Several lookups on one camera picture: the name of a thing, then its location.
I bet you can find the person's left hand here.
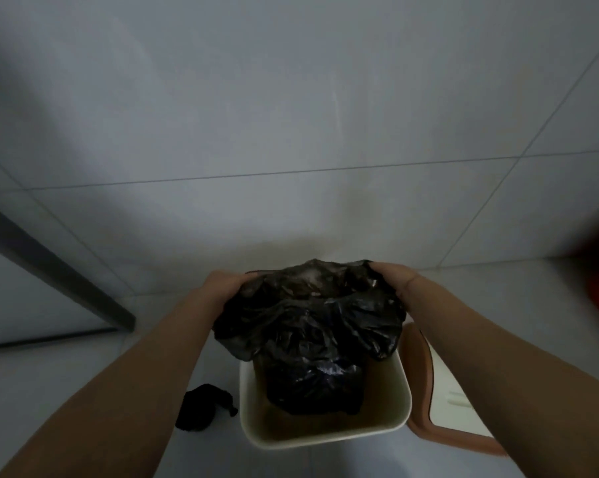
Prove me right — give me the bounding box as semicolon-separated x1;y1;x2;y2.
200;270;260;320

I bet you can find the person's right hand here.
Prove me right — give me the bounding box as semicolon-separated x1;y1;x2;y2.
368;262;423;319

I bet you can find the black plastic trash bag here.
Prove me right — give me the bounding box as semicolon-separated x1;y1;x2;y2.
212;259;407;415

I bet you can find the person's right forearm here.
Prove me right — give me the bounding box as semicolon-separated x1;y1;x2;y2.
404;277;599;478

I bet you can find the person's left forearm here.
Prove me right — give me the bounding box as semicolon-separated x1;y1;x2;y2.
0;286;216;478

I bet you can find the cream plastic trash bin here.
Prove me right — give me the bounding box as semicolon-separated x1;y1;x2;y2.
239;351;412;451

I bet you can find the pink trash bin lid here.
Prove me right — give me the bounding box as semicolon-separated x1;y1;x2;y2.
398;321;509;458

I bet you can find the small black crumpled bag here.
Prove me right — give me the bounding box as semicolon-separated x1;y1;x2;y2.
175;383;239;433

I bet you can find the grey metal door frame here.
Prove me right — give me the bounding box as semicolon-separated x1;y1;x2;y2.
0;195;136;351

